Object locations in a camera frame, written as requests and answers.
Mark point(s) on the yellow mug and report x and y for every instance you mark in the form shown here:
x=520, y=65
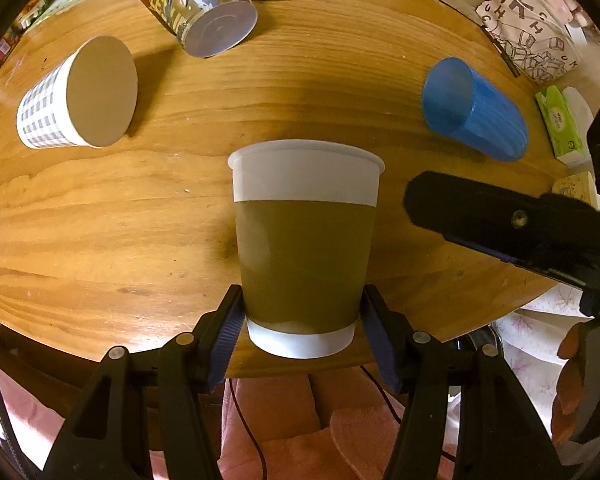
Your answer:
x=579, y=186

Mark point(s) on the blue plastic cup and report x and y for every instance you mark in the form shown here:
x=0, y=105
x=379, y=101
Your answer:
x=461, y=104

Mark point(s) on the black pen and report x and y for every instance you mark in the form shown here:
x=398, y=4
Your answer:
x=505, y=57

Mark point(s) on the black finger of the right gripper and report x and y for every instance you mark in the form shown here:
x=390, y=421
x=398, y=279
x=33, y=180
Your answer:
x=552, y=235

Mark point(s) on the green tissue pack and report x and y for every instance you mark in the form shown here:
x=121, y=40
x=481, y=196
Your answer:
x=561, y=127

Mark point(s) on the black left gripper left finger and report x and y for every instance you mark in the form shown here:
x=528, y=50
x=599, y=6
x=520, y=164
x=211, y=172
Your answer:
x=106, y=437

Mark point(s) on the brown sleeved paper cup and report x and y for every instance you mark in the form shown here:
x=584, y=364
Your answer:
x=305, y=213

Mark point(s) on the checkered white paper cup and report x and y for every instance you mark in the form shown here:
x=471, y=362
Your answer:
x=87, y=100

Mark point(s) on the printed dark paper cup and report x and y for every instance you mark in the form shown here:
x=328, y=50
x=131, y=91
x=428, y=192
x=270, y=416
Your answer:
x=205, y=28

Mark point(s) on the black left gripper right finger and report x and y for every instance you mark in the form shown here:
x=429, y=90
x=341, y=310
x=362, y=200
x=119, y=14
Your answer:
x=501, y=435

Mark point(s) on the lettered canvas bag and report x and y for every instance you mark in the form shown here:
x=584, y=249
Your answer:
x=541, y=50

